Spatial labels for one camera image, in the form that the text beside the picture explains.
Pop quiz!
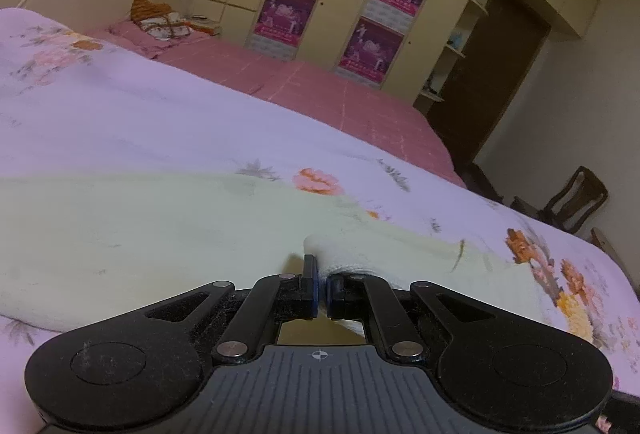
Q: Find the pale green long-sleeve sweater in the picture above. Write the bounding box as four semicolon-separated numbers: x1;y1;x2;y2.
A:
1;165;603;342

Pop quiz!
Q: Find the dark wooden chair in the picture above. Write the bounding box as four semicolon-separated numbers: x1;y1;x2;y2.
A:
510;165;608;235

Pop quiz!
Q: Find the lilac floral bedsheet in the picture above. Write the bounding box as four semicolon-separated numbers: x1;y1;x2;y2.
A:
1;8;639;433

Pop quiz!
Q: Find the dark wooden door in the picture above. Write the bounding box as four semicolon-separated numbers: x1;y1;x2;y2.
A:
427;0;550;172

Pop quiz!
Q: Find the orange and white pillow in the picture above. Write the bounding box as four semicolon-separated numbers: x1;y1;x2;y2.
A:
129;0;221;41

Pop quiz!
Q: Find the lower right pink poster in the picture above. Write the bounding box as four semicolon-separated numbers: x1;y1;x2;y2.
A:
335;17;404;89

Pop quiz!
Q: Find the corner shelf unit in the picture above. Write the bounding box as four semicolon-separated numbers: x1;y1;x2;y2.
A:
413;0;488;116

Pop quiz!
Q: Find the lower left pink poster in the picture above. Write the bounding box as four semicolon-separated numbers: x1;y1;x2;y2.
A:
252;0;317;50

